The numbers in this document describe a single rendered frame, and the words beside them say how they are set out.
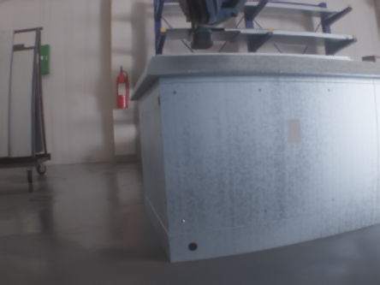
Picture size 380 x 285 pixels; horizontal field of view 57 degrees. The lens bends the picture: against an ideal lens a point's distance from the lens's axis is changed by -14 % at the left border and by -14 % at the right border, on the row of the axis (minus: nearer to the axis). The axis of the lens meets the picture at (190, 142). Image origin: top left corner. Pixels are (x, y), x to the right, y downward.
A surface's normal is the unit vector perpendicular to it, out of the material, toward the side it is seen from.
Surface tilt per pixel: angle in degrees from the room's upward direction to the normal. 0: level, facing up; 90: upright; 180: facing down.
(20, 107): 78
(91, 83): 90
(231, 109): 90
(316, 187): 90
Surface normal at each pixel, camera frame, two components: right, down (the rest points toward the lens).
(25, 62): 0.18, -0.18
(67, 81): 0.14, 0.03
